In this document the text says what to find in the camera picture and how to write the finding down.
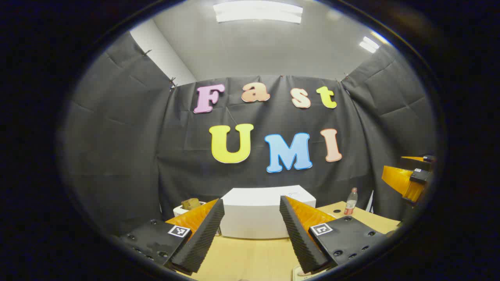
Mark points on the large ceiling light panel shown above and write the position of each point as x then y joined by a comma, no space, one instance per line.
258,11

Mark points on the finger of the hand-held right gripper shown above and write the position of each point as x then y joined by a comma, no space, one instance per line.
420,163
402,181

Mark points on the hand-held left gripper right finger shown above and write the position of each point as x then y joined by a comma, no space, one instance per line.
299,238

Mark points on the small ceiling light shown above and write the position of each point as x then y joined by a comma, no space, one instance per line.
369,44

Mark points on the white microwave oven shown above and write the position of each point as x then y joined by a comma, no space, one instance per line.
254,210

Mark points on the brown toast slices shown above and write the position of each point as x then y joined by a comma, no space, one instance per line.
190,203

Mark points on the clear bottle with red label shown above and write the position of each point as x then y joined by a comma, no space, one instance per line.
350,203

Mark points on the white toaster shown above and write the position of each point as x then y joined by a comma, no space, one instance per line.
179,211

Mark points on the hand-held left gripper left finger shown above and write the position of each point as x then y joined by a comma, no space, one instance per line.
201,238

